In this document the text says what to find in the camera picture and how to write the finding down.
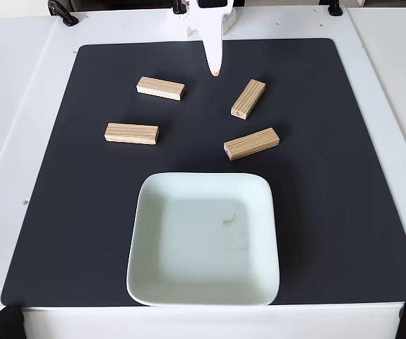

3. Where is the pale green square plate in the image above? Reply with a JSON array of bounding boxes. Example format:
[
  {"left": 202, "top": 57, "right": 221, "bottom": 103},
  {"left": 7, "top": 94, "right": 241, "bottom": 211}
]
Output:
[{"left": 126, "top": 172, "right": 280, "bottom": 307}]

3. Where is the wooden block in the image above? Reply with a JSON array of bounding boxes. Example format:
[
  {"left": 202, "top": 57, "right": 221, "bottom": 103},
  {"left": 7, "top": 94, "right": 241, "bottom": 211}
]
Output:
[
  {"left": 104, "top": 122, "right": 160, "bottom": 145},
  {"left": 229, "top": 78, "right": 267, "bottom": 121},
  {"left": 223, "top": 127, "right": 281, "bottom": 162},
  {"left": 136, "top": 76, "right": 186, "bottom": 102}
]

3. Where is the black rubber mat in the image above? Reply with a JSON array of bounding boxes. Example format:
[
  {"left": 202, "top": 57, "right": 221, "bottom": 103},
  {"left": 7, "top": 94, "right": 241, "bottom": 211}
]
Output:
[{"left": 0, "top": 37, "right": 406, "bottom": 307}]

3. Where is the black table clamp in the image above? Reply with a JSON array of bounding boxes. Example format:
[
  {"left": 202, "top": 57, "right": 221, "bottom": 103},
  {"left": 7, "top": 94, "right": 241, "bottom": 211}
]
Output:
[
  {"left": 47, "top": 0, "right": 80, "bottom": 28},
  {"left": 327, "top": 0, "right": 344, "bottom": 17}
]

